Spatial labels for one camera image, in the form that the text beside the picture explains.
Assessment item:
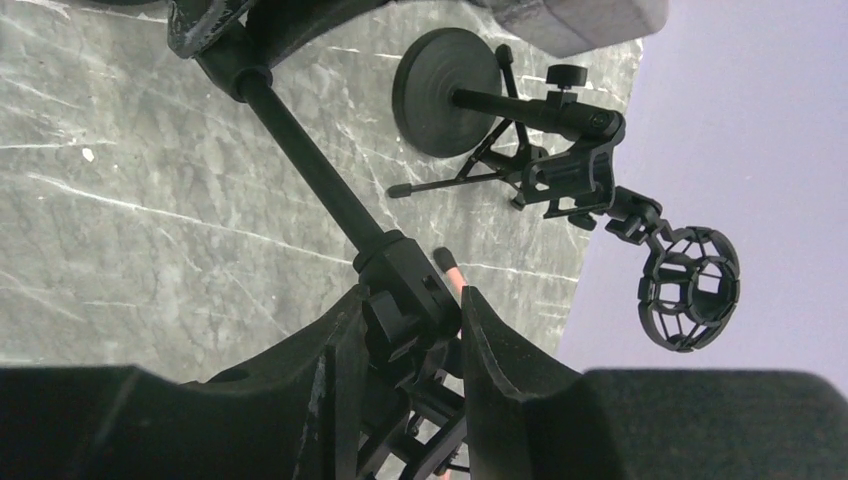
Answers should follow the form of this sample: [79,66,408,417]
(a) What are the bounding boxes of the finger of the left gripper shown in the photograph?
[167,0,388,66]

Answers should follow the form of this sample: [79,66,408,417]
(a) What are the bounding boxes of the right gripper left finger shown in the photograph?
[1,285,368,479]

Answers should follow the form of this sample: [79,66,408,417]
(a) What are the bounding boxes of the black round base stand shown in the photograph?
[387,28,625,230]

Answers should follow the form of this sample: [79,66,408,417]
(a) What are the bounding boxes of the pink music stand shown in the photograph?
[432,246,468,297]

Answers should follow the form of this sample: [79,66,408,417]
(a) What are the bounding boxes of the tripod shock mount stand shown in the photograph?
[386,43,742,354]

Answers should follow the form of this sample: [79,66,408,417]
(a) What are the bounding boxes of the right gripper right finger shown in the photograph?
[461,287,847,479]

